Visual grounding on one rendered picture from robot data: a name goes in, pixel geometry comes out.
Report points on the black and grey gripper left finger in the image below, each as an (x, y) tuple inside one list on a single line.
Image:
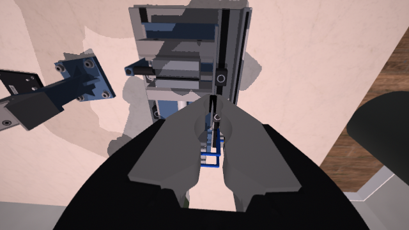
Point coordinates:
[(165, 155)]

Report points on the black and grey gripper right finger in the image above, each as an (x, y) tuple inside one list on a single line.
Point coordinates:
[(258, 160)]

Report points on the dark grey block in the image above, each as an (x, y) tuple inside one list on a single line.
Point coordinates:
[(177, 72)]

